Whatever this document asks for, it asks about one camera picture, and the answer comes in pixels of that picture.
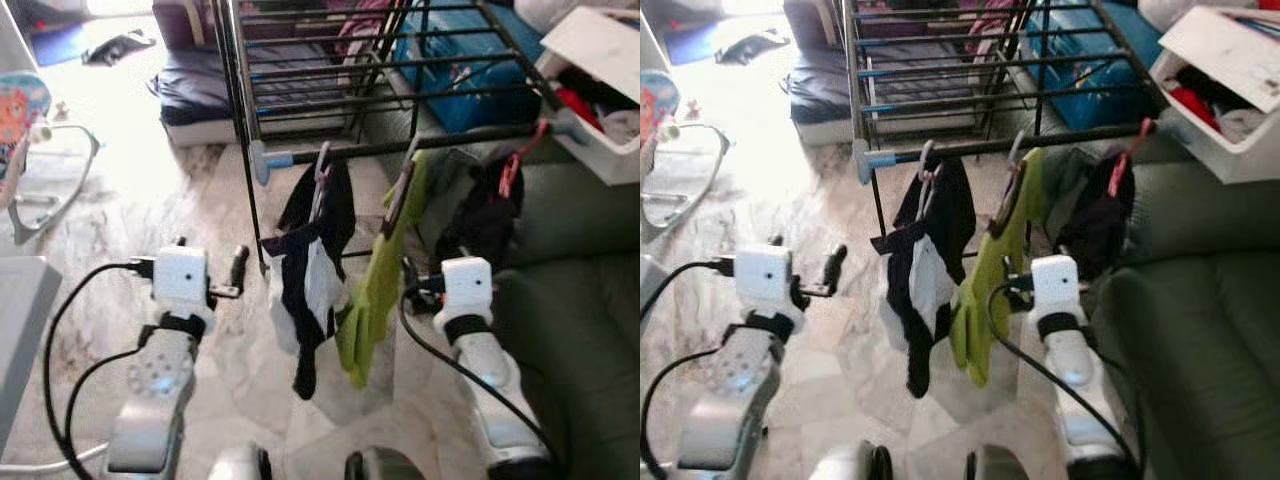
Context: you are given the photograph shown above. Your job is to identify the white storage box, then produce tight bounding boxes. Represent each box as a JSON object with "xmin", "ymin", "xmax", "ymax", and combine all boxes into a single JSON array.
[
  {"xmin": 1148, "ymin": 5, "xmax": 1280, "ymax": 185},
  {"xmin": 533, "ymin": 5, "xmax": 641, "ymax": 187}
]

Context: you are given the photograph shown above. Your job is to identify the green garment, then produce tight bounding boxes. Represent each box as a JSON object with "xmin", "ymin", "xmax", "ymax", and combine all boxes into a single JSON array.
[
  {"xmin": 948, "ymin": 148, "xmax": 1046, "ymax": 389},
  {"xmin": 334, "ymin": 150, "xmax": 433, "ymax": 389}
]

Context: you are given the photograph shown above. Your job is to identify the brown hanger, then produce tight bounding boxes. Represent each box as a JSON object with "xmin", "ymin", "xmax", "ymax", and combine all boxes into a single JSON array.
[
  {"xmin": 988, "ymin": 130, "xmax": 1031, "ymax": 239},
  {"xmin": 383, "ymin": 135, "xmax": 423, "ymax": 241}
]

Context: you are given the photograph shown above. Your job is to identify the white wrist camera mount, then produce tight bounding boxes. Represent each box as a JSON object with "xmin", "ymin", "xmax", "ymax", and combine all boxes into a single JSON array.
[
  {"xmin": 1030, "ymin": 255, "xmax": 1081, "ymax": 316},
  {"xmin": 153, "ymin": 246, "xmax": 211, "ymax": 313},
  {"xmin": 735, "ymin": 245, "xmax": 798, "ymax": 314},
  {"xmin": 440, "ymin": 256, "xmax": 495, "ymax": 319}
]

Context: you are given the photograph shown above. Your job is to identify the dark blue mattress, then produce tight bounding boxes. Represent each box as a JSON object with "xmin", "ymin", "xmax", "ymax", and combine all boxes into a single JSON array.
[
  {"xmin": 785, "ymin": 45, "xmax": 981, "ymax": 148},
  {"xmin": 150, "ymin": 40, "xmax": 351, "ymax": 148}
]

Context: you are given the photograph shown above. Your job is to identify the colourful baby bouncer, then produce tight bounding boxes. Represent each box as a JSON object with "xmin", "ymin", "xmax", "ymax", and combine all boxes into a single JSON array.
[
  {"xmin": 0, "ymin": 70, "xmax": 103, "ymax": 246},
  {"xmin": 640, "ymin": 70, "xmax": 733, "ymax": 241}
]

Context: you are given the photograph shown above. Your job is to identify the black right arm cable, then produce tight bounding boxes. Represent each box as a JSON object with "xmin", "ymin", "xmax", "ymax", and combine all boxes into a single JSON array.
[
  {"xmin": 398, "ymin": 275, "xmax": 561, "ymax": 471},
  {"xmin": 985, "ymin": 272, "xmax": 1146, "ymax": 476}
]

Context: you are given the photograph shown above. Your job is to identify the black and white garment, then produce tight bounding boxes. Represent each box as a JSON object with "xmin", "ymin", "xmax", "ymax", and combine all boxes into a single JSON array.
[
  {"xmin": 260, "ymin": 158, "xmax": 358, "ymax": 401},
  {"xmin": 870, "ymin": 155, "xmax": 979, "ymax": 399}
]

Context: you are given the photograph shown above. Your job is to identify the red cloth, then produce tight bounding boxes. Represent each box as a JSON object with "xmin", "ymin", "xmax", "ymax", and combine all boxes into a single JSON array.
[
  {"xmin": 1168, "ymin": 85, "xmax": 1223, "ymax": 133},
  {"xmin": 553, "ymin": 85, "xmax": 601, "ymax": 131}
]

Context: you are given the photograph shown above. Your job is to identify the black hanging garment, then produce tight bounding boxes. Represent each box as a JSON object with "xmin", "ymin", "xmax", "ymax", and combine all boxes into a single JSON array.
[
  {"xmin": 1045, "ymin": 148, "xmax": 1136, "ymax": 281},
  {"xmin": 432, "ymin": 150, "xmax": 528, "ymax": 273}
]

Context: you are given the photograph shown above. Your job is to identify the pink plastic hanger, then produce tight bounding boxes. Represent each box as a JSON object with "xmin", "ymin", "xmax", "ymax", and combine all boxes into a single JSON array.
[
  {"xmin": 312, "ymin": 140, "xmax": 333, "ymax": 216},
  {"xmin": 918, "ymin": 140, "xmax": 943, "ymax": 216}
]

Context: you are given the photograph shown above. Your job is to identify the blue floor mat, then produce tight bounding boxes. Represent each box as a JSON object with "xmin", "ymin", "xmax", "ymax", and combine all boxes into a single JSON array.
[
  {"xmin": 662, "ymin": 20, "xmax": 723, "ymax": 67},
  {"xmin": 30, "ymin": 20, "xmax": 93, "ymax": 67}
]

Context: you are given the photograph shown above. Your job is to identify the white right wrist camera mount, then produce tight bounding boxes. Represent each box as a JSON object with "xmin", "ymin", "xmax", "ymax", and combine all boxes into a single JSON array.
[
  {"xmin": 1030, "ymin": 255, "xmax": 1081, "ymax": 316},
  {"xmin": 440, "ymin": 256, "xmax": 495, "ymax": 319}
]

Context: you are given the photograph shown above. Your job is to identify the pink patterned cloth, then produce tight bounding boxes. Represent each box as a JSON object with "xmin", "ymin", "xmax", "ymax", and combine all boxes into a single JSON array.
[
  {"xmin": 965, "ymin": 0, "xmax": 1026, "ymax": 56},
  {"xmin": 335, "ymin": 0, "xmax": 396, "ymax": 61}
]

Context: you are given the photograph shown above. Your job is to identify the grey robot leg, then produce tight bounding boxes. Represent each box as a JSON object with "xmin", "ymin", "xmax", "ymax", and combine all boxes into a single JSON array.
[
  {"xmin": 344, "ymin": 446, "xmax": 426, "ymax": 480},
  {"xmin": 808, "ymin": 442, "xmax": 894, "ymax": 480},
  {"xmin": 965, "ymin": 445, "xmax": 1031, "ymax": 480},
  {"xmin": 207, "ymin": 444, "xmax": 273, "ymax": 480}
]

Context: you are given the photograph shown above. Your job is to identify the grey robot right leg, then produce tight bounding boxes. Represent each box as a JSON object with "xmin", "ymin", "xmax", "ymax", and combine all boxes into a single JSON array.
[
  {"xmin": 965, "ymin": 445, "xmax": 1031, "ymax": 480},
  {"xmin": 344, "ymin": 446, "xmax": 426, "ymax": 480}
]

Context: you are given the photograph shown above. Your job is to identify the black cloth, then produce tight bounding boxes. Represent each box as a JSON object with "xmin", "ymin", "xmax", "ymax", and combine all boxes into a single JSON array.
[
  {"xmin": 715, "ymin": 30, "xmax": 791, "ymax": 67},
  {"xmin": 82, "ymin": 30, "xmax": 158, "ymax": 67}
]

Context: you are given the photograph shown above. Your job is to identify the blue bag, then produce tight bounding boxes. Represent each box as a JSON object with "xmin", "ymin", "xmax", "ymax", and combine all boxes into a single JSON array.
[
  {"xmin": 393, "ymin": 0, "xmax": 549, "ymax": 133},
  {"xmin": 1022, "ymin": 0, "xmax": 1166, "ymax": 131}
]

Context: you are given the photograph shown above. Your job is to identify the black metal drying rack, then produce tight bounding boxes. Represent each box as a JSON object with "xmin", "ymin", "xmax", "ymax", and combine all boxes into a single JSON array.
[
  {"xmin": 213, "ymin": 0, "xmax": 591, "ymax": 271},
  {"xmin": 840, "ymin": 0, "xmax": 1176, "ymax": 241}
]

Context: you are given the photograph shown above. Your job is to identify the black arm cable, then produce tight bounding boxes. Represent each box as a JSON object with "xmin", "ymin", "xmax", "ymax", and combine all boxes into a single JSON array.
[
  {"xmin": 640, "ymin": 255, "xmax": 739, "ymax": 480},
  {"xmin": 398, "ymin": 275, "xmax": 561, "ymax": 471},
  {"xmin": 43, "ymin": 256, "xmax": 159, "ymax": 480},
  {"xmin": 985, "ymin": 272, "xmax": 1146, "ymax": 476}
]

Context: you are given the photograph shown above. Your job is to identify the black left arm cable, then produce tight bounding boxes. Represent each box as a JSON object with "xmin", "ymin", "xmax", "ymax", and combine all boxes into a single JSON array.
[
  {"xmin": 43, "ymin": 256, "xmax": 159, "ymax": 480},
  {"xmin": 640, "ymin": 255, "xmax": 739, "ymax": 480}
]

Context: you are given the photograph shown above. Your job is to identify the dark green leather sofa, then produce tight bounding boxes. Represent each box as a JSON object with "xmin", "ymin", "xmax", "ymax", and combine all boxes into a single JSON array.
[
  {"xmin": 1085, "ymin": 160, "xmax": 1280, "ymax": 480},
  {"xmin": 488, "ymin": 160, "xmax": 641, "ymax": 480}
]

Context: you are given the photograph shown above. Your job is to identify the mauve pillow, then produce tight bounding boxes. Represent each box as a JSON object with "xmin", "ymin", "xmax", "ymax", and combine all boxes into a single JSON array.
[
  {"xmin": 783, "ymin": 0, "xmax": 861, "ymax": 51},
  {"xmin": 152, "ymin": 0, "xmax": 233, "ymax": 51}
]

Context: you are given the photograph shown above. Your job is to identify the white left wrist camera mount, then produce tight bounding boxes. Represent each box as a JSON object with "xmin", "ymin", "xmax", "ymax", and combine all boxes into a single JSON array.
[
  {"xmin": 735, "ymin": 245, "xmax": 798, "ymax": 314},
  {"xmin": 153, "ymin": 246, "xmax": 211, "ymax": 313}
]

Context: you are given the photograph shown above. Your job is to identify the grey robot left leg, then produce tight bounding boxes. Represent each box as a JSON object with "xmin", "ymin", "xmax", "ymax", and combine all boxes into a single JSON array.
[
  {"xmin": 808, "ymin": 442, "xmax": 894, "ymax": 480},
  {"xmin": 207, "ymin": 444, "xmax": 273, "ymax": 480}
]

